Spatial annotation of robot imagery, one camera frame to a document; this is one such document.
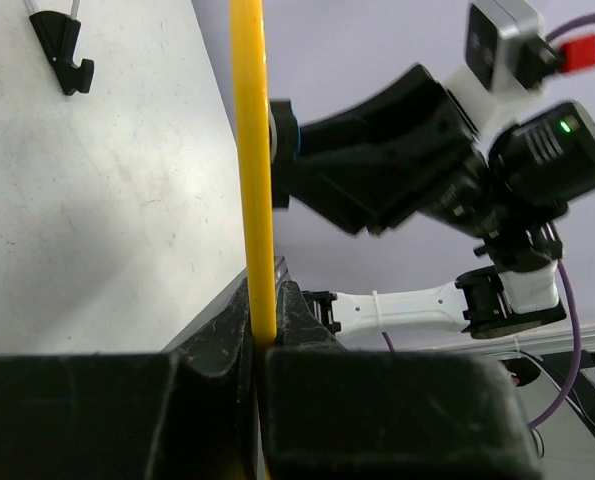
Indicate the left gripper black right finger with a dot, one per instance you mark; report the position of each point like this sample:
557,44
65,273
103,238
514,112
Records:
333,413

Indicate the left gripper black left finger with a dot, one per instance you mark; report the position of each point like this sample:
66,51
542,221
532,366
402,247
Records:
186,413

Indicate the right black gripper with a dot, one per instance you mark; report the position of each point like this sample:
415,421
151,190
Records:
350,191

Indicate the yellow framed whiteboard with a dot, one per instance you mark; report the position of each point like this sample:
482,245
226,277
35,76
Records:
251,107

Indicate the blue bone-shaped eraser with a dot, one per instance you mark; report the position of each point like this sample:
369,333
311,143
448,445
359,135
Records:
284,130

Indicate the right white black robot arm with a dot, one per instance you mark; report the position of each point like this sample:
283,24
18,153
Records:
538,168

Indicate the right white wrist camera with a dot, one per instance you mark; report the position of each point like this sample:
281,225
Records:
509,57

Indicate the aluminium rail frame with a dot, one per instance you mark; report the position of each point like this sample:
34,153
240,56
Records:
550,350

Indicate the black wire whiteboard stand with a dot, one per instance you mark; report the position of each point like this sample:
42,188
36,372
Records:
58,33

